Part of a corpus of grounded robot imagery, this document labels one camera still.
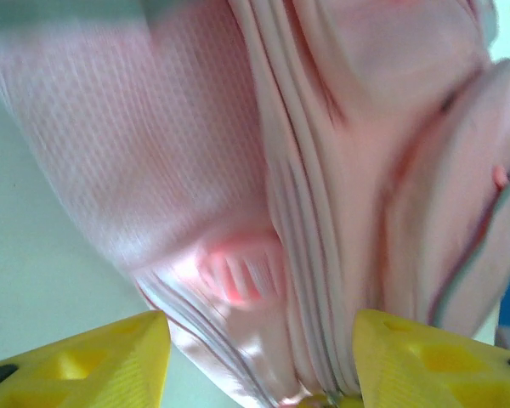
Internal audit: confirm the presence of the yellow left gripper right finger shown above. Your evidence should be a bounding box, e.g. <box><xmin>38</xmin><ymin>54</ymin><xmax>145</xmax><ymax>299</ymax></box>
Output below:
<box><xmin>353</xmin><ymin>309</ymin><xmax>510</xmax><ymax>408</ymax></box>

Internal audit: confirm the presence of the pink backpack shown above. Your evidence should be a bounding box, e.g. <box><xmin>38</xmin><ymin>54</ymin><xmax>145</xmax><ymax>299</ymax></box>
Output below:
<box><xmin>0</xmin><ymin>0</ymin><xmax>510</xmax><ymax>408</ymax></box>

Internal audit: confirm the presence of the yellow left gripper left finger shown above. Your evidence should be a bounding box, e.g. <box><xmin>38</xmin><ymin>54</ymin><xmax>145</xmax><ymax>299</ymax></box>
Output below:
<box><xmin>0</xmin><ymin>309</ymin><xmax>172</xmax><ymax>408</ymax></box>

